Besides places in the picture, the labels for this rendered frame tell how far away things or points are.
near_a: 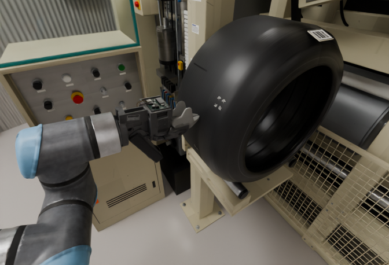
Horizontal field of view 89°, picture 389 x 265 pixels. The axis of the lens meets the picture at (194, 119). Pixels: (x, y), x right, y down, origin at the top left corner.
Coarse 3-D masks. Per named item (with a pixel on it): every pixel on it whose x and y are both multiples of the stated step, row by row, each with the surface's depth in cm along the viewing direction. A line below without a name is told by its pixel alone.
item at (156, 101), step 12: (156, 96) 48; (120, 108) 41; (132, 108) 42; (144, 108) 42; (156, 108) 43; (168, 108) 44; (120, 120) 40; (132, 120) 41; (144, 120) 43; (156, 120) 43; (168, 120) 46; (132, 132) 44; (144, 132) 45; (156, 132) 44
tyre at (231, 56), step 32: (224, 32) 55; (256, 32) 50; (288, 32) 47; (192, 64) 58; (224, 64) 49; (256, 64) 44; (288, 64) 45; (320, 64) 50; (192, 96) 56; (224, 96) 47; (256, 96) 45; (288, 96) 88; (320, 96) 76; (192, 128) 58; (224, 128) 48; (256, 128) 95; (288, 128) 87; (224, 160) 54; (256, 160) 84; (288, 160) 79
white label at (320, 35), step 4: (312, 32) 47; (316, 32) 47; (320, 32) 48; (324, 32) 49; (316, 36) 46; (320, 36) 46; (324, 36) 47; (328, 36) 48; (320, 40) 45; (324, 40) 46
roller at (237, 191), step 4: (224, 180) 77; (228, 184) 75; (232, 184) 74; (236, 184) 73; (240, 184) 73; (232, 188) 73; (236, 188) 72; (240, 188) 72; (244, 188) 72; (236, 192) 72; (240, 192) 71; (244, 192) 71; (240, 196) 71; (244, 196) 72
